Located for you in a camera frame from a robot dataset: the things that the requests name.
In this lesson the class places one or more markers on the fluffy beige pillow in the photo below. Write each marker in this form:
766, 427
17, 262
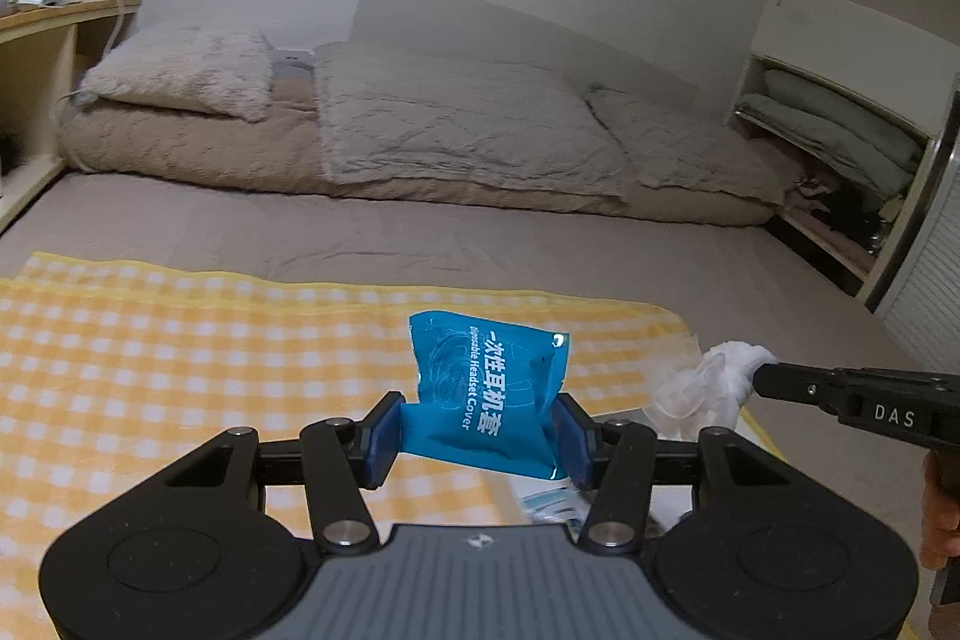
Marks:
187, 70

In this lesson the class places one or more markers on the small quilted beige pillow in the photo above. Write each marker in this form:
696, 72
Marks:
675, 138

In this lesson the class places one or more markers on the beige rolled duvet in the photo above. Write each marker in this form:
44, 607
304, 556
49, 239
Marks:
187, 149

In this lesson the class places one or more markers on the blue foil packet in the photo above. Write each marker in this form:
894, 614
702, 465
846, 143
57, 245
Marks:
487, 389

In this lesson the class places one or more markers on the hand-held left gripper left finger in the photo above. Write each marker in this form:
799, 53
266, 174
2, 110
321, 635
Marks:
382, 443

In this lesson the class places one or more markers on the white open cabinet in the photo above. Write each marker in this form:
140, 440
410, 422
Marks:
825, 48

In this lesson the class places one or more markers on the yellow checkered blanket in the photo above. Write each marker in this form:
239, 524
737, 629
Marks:
150, 355

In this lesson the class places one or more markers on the white and light-blue packet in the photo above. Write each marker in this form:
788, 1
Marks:
551, 506

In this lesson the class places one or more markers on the folded green bedding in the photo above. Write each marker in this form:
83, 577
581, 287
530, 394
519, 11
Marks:
832, 123

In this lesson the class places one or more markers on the white slatted door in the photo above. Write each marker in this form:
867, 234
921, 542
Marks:
926, 280

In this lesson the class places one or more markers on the person's right hand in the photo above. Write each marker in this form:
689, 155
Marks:
939, 512

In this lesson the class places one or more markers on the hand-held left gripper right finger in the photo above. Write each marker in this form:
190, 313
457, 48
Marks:
570, 446

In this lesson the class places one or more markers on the white headboard panel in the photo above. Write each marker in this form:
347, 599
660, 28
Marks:
525, 33

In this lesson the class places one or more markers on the white cardboard box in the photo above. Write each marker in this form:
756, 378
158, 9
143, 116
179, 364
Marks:
669, 497

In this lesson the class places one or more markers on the wooden bedside shelf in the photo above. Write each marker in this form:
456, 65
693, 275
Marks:
45, 55

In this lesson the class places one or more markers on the large quilted beige pillow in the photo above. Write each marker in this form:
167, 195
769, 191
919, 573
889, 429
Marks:
450, 123

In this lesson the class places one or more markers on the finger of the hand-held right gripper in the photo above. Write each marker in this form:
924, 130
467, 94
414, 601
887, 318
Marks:
802, 389

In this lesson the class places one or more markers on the white plastic bag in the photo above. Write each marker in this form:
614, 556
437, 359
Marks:
709, 385

